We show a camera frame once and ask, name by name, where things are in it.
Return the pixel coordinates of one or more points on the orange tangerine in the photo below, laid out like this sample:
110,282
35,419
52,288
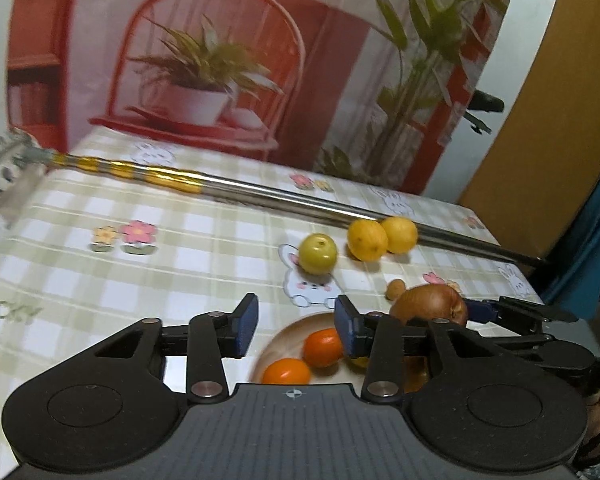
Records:
322,347
286,372

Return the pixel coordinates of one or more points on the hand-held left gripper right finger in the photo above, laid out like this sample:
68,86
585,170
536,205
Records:
345,330

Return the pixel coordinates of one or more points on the long metal pole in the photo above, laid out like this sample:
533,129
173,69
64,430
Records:
280,197

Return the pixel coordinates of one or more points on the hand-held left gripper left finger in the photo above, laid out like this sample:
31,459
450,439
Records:
247,325

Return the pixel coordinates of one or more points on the yellow green apple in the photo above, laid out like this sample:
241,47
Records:
318,253

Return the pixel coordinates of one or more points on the small yellow fruit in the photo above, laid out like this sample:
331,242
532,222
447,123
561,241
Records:
361,362

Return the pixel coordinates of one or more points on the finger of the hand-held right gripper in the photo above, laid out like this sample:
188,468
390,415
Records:
520,339
482,310

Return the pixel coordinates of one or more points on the printed room backdrop cloth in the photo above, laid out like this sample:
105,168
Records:
105,60

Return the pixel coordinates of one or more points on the round wooden plate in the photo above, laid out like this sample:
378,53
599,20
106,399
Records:
285,340

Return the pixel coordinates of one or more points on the checkered bunny tablecloth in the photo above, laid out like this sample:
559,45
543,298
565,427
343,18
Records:
180,270

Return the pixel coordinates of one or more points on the teal curtain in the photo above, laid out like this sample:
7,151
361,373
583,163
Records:
595,220

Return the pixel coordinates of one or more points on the small brown walnut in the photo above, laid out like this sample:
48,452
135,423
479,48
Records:
396,290

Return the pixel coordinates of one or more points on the wooden board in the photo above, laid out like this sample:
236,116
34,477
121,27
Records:
570,110

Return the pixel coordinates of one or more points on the yellow lemon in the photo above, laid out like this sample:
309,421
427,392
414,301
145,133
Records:
367,240
399,234

